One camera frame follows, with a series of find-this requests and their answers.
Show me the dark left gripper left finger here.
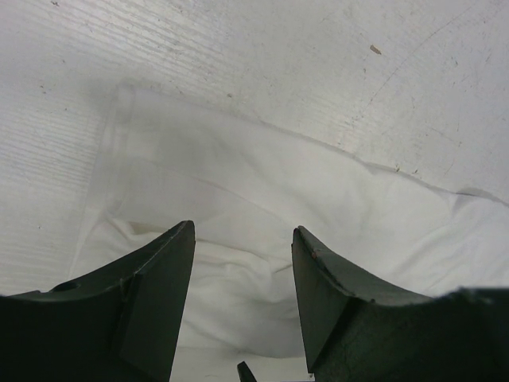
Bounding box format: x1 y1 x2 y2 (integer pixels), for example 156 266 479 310
1 220 196 381

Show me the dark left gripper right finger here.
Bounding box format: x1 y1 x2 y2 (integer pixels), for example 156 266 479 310
292 227 508 381

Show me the white t-shirt with robot print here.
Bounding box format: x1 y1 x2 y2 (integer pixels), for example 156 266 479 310
72 84 508 357

